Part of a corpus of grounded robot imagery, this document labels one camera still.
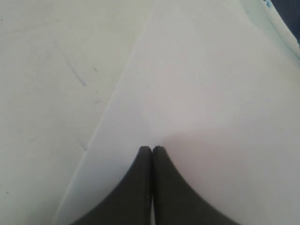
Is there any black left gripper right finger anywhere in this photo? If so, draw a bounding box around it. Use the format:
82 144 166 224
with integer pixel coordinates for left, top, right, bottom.
152 146 236 225

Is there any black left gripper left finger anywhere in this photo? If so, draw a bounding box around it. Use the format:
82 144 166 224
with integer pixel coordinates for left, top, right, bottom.
73 146 152 225

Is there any white paper sheet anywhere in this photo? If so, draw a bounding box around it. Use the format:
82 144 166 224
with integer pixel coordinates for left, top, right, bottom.
53 0 300 225

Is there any white square paint dish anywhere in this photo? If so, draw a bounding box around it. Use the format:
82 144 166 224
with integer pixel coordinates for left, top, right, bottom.
241 0 300 53

